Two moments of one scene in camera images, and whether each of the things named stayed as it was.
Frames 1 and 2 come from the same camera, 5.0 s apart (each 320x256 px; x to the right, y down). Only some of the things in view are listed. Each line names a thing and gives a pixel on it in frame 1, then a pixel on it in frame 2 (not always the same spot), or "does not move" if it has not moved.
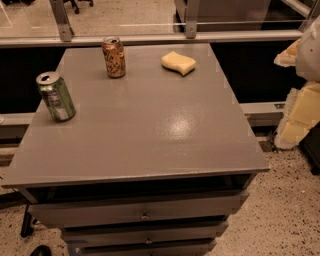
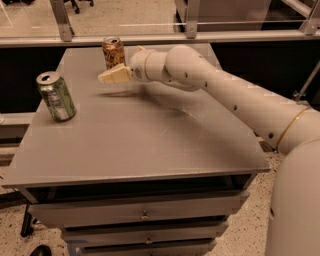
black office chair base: x=74 y=3 does not move
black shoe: x=41 y=250 does not move
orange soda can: x=115 y=56 does not move
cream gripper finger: x=287 y=58 -> x=137 y=64
